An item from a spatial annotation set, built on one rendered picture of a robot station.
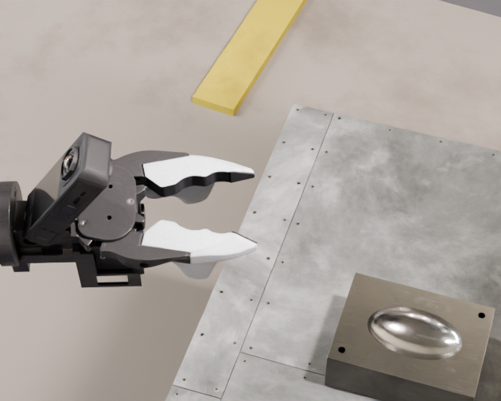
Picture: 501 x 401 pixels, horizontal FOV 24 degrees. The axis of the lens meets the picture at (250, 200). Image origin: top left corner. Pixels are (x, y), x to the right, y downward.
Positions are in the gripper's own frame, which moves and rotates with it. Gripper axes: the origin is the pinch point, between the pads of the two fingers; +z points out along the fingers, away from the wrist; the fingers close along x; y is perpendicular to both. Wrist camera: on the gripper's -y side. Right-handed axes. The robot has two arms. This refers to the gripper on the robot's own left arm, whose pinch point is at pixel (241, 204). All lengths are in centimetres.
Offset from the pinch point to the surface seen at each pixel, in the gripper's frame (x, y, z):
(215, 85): -142, 164, -2
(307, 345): -20, 69, 10
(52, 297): -76, 157, -41
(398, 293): -24, 62, 23
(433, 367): -12, 61, 26
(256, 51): -155, 166, 9
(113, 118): -133, 165, -30
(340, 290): -29, 70, 16
